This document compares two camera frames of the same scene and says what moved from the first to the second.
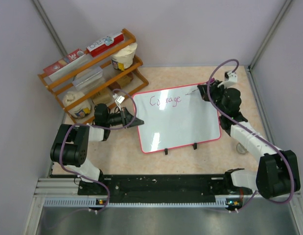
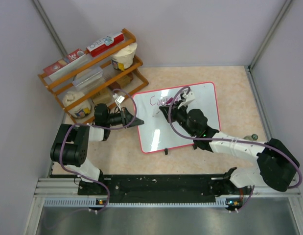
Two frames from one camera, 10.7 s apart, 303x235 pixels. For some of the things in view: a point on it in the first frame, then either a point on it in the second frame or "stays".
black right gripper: x=214 y=88 -> x=174 y=111
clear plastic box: x=83 y=78 stays
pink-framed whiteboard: x=175 y=117 stays
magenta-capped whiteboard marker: x=212 y=80 -> x=169 y=101
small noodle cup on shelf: x=80 y=111 stays
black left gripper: x=128 y=117 stays
